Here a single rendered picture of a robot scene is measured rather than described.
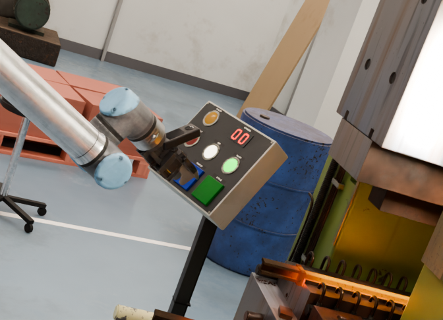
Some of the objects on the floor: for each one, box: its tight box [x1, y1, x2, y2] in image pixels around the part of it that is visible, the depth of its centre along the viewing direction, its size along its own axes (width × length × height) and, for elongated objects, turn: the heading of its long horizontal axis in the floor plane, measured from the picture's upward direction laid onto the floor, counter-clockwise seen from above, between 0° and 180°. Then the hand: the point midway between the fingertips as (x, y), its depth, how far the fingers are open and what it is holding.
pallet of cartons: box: [0, 63, 163, 179], centre depth 573 cm, size 124×90×44 cm
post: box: [167, 215, 216, 316], centre depth 256 cm, size 4×4×108 cm
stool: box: [0, 95, 47, 233], centre depth 427 cm, size 51×48×60 cm
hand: (196, 173), depth 226 cm, fingers closed
